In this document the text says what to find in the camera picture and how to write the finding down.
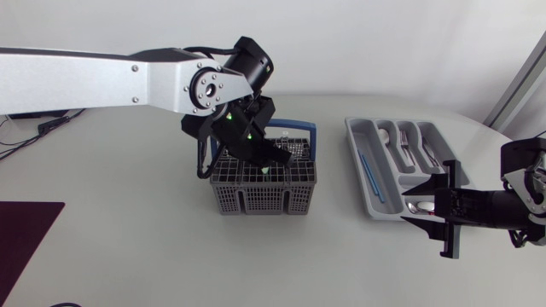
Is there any grey cutlery basket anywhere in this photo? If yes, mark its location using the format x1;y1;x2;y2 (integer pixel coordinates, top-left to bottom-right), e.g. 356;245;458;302
208;118;318;217

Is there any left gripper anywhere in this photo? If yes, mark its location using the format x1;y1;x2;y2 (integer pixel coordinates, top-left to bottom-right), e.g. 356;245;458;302
212;105;295;169

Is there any dark mat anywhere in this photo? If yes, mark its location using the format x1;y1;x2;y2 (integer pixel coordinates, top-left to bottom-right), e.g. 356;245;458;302
0;200;67;306

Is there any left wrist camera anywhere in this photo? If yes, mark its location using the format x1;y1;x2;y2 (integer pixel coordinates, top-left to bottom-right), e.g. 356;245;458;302
245;95;276;130

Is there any steel knife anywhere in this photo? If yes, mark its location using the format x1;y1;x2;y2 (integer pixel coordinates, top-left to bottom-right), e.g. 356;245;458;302
421;136;441;168

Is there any steel spoon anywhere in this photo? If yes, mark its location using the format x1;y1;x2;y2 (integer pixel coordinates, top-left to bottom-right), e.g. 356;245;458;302
407;200;436;215

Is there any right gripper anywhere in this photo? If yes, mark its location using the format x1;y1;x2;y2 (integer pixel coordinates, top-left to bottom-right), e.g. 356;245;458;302
399;159;492;260

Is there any black power brick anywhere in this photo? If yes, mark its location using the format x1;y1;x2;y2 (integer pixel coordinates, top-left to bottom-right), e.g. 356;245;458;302
37;115;72;136

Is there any black cable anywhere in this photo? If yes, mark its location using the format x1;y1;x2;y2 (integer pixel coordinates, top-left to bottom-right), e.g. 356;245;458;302
0;108;87;162

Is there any blue plastic stick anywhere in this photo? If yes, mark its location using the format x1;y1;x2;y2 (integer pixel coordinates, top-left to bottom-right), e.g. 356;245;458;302
357;149;386;205

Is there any steel fork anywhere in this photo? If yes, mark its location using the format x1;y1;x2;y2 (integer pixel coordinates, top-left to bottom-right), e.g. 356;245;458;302
398;130;417;168

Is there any grey cutlery tray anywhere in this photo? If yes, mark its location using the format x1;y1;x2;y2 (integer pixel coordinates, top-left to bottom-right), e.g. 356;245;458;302
344;116;471;222

